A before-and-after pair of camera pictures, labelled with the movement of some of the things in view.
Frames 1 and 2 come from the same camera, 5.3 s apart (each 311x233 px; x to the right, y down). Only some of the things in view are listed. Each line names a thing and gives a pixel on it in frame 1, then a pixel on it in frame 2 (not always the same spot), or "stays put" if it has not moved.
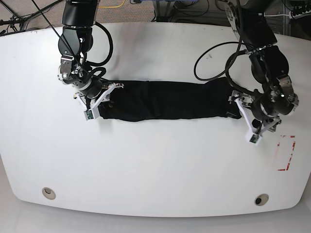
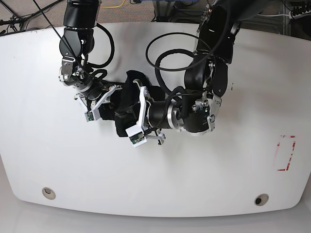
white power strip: x=307 y=13 stays put
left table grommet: x=48 y=193 stays put
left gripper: x=93 y=103 stays put
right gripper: x=243 y=101 -> x=138 y=134
